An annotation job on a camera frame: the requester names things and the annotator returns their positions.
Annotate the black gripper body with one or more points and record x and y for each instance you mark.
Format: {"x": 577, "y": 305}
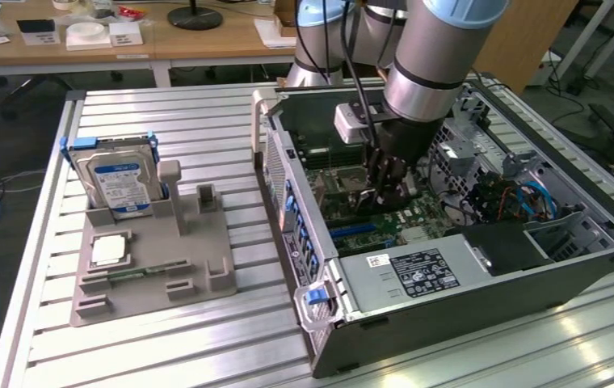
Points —
{"x": 407, "y": 137}

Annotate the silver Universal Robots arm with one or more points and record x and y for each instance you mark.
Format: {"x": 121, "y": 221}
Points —
{"x": 431, "y": 60}

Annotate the CPU socket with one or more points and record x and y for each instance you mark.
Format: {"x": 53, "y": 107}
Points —
{"x": 351, "y": 178}

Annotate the green motherboard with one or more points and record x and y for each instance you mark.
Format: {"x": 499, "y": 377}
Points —
{"x": 431, "y": 214}

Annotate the silver disk bay cage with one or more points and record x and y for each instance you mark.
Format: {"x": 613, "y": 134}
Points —
{"x": 464, "y": 157}

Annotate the blue expansion slot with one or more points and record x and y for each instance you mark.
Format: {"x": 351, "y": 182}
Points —
{"x": 351, "y": 231}

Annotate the grey power supply unit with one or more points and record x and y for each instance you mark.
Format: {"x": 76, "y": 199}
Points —
{"x": 377, "y": 295}

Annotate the blue case latch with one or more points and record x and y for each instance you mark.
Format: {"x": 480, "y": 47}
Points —
{"x": 317, "y": 297}

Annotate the open dark grey PC case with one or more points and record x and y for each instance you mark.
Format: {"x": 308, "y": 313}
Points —
{"x": 447, "y": 319}

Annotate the wooden cabinet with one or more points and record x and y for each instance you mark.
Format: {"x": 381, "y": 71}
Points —
{"x": 544, "y": 40}

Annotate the white paper stack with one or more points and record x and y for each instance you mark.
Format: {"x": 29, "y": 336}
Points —
{"x": 272, "y": 34}

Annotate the cardboard box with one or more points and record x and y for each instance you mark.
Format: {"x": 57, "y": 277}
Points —
{"x": 284, "y": 12}

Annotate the wooden desk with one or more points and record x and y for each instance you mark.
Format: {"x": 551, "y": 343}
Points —
{"x": 16, "y": 52}
{"x": 204, "y": 44}

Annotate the grey parts rack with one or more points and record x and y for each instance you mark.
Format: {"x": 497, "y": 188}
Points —
{"x": 151, "y": 250}

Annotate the hard disk with blue caddy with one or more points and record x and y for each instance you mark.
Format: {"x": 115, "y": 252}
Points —
{"x": 119, "y": 182}

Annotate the black round lamp base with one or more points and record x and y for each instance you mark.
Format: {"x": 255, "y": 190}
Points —
{"x": 193, "y": 18}

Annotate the green RAM stick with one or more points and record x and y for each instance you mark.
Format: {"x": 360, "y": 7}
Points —
{"x": 135, "y": 273}

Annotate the silver CPU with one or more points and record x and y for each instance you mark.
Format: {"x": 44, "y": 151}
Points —
{"x": 111, "y": 250}

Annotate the small white box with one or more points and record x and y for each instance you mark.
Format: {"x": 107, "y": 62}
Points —
{"x": 124, "y": 34}

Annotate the red packet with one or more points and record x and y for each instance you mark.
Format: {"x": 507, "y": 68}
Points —
{"x": 129, "y": 12}

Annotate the flat white box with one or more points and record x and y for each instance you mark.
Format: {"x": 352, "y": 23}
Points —
{"x": 88, "y": 43}

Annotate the white round bowl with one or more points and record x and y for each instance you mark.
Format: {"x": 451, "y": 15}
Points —
{"x": 87, "y": 29}

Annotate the white box with black top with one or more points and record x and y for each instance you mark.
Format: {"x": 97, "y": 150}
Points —
{"x": 40, "y": 36}

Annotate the white tape roll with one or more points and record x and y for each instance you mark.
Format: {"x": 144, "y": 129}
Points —
{"x": 61, "y": 4}

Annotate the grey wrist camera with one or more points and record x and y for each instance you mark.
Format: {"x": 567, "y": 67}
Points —
{"x": 347, "y": 125}

